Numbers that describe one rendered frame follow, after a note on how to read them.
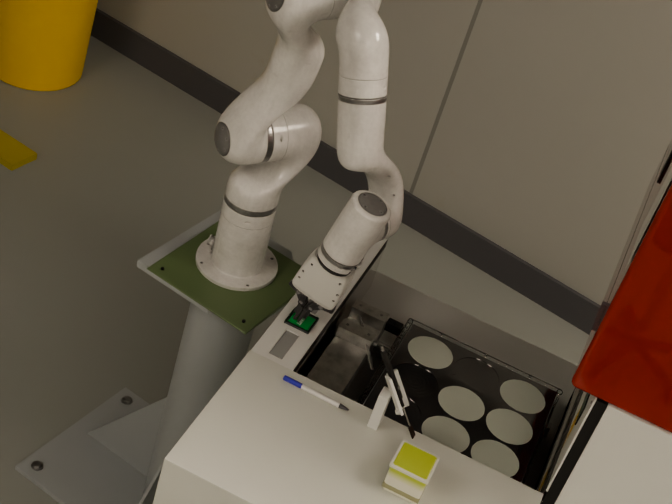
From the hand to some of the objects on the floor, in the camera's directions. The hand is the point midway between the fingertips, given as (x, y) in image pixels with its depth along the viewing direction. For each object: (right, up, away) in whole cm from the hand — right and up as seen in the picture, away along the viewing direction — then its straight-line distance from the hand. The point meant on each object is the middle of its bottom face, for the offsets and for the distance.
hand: (302, 310), depth 255 cm
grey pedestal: (-46, -50, +84) cm, 108 cm away
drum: (-111, +84, +233) cm, 271 cm away
